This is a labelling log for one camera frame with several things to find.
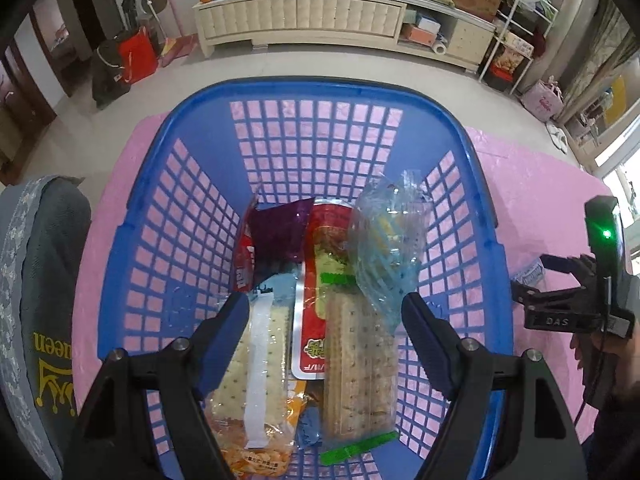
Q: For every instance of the blue stick snack packet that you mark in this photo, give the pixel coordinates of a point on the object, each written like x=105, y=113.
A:
x=531, y=272

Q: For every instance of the orange snack packet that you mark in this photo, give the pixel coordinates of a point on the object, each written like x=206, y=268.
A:
x=265, y=462

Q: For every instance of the small red snack packet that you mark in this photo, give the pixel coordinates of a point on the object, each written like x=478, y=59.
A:
x=245, y=265

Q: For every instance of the small blue box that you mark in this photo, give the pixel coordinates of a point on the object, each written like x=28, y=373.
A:
x=427, y=22

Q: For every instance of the pink quilted bedspread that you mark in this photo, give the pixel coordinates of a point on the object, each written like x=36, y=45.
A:
x=540, y=185

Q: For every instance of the red bag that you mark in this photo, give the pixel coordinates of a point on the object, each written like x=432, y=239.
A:
x=136, y=55

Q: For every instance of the blue plastic basket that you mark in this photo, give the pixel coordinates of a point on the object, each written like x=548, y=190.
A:
x=320, y=92

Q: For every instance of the black bag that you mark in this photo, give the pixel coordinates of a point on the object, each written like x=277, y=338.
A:
x=107, y=80

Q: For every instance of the purple snack packet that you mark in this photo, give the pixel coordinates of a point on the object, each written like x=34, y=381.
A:
x=280, y=230

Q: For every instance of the yellow hanging garment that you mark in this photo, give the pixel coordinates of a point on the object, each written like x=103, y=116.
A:
x=617, y=100

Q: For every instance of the person's right forearm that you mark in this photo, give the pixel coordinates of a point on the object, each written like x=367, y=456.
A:
x=617, y=440

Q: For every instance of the pink broom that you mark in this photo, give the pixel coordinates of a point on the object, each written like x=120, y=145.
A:
x=177, y=45

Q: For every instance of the orange flat box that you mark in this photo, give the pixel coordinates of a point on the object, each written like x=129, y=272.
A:
x=417, y=35

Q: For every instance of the person's right hand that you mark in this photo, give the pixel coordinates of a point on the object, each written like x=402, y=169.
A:
x=579, y=352

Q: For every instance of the printed food carton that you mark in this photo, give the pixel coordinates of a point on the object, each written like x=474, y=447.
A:
x=510, y=60

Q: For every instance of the white strip cracker packet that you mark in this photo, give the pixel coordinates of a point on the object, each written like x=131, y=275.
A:
x=232, y=385

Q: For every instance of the dark wooden doorway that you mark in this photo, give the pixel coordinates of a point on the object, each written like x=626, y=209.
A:
x=87, y=25

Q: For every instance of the white metal rack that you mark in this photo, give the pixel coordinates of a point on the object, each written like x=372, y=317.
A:
x=520, y=20

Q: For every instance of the clear blue candy bag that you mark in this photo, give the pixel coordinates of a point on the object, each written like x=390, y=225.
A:
x=385, y=260

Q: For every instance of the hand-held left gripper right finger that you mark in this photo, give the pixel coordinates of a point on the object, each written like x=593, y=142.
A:
x=427, y=340

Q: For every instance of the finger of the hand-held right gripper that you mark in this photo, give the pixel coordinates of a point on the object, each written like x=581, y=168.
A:
x=545, y=297
x=557, y=264

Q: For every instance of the green edged cracker packet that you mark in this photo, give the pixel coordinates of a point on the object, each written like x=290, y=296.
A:
x=357, y=375

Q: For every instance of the large red green snack packet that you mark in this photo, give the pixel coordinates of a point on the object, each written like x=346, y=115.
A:
x=312, y=340

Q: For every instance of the white paper roll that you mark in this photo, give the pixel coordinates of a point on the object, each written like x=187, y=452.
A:
x=440, y=49

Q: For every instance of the white tv cabinet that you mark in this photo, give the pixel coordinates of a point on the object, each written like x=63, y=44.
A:
x=300, y=15

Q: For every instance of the brown wooden door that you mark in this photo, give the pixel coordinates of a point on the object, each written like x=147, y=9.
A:
x=25, y=95

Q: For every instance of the white slippers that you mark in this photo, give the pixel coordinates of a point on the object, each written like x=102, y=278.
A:
x=557, y=136

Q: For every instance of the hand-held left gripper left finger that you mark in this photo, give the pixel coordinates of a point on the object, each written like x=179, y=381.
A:
x=227, y=332

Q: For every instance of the pink gift bag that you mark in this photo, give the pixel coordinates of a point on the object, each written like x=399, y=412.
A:
x=542, y=102

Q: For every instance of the patterned beige curtain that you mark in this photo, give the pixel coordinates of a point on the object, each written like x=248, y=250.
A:
x=600, y=45

